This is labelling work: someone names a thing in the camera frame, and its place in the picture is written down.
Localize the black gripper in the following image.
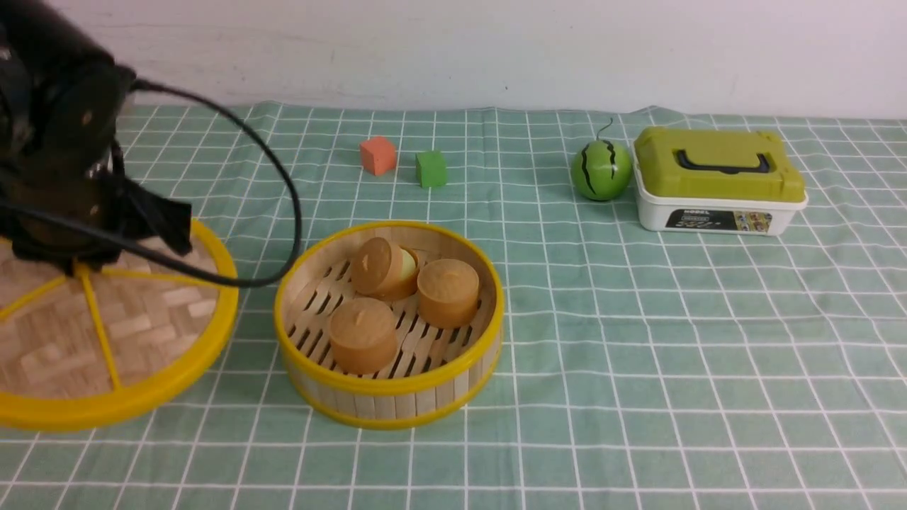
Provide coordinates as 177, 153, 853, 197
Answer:
2, 141, 193, 276

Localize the yellow bamboo steamer lid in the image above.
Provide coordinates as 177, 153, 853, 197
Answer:
1, 241, 240, 431

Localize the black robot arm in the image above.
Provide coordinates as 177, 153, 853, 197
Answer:
1, 1, 193, 275

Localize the yellow bamboo steamer basket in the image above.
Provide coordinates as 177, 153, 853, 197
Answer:
274, 222, 506, 430

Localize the orange foam cube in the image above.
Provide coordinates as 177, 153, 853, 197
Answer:
359, 136, 398, 176

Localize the brown toy bun front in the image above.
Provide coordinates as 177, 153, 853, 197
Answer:
328, 297, 398, 375

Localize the brown toy bun tilted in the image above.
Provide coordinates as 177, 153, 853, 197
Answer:
351, 237, 420, 301

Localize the green foam cube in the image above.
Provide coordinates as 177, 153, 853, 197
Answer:
417, 149, 448, 188

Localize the brown toy bun right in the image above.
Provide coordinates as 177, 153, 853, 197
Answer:
417, 259, 480, 329

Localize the green toy watermelon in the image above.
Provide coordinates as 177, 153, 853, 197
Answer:
570, 118, 633, 201

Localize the green and white lunch box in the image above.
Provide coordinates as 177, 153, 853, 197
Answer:
633, 126, 808, 237

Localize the black cable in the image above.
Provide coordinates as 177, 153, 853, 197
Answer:
0, 79, 304, 289

